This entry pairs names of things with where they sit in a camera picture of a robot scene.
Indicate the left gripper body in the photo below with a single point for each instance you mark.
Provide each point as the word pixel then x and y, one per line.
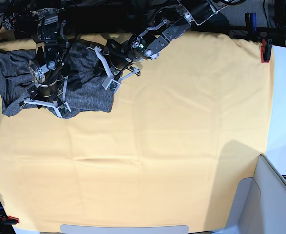
pixel 117 59

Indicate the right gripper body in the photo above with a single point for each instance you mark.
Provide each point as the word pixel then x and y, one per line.
pixel 47 96

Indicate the grey long-sleeve T-shirt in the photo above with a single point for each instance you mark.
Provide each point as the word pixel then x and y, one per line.
pixel 84 90

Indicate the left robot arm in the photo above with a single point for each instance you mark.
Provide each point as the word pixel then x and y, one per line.
pixel 170 20

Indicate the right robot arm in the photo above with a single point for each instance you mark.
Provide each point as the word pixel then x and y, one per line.
pixel 49 83

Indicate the yellow table cloth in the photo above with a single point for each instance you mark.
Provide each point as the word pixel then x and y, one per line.
pixel 172 151

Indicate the red clamp left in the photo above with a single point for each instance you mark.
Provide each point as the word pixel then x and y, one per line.
pixel 9 220

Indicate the red clamp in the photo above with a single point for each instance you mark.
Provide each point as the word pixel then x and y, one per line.
pixel 266 49
pixel 9 220

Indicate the red clamp right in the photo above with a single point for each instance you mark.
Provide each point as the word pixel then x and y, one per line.
pixel 266 49

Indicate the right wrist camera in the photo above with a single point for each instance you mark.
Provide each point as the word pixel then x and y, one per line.
pixel 62 110

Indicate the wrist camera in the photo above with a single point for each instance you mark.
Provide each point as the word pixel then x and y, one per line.
pixel 111 85
pixel 62 110

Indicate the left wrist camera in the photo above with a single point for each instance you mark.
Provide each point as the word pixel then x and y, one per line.
pixel 111 85

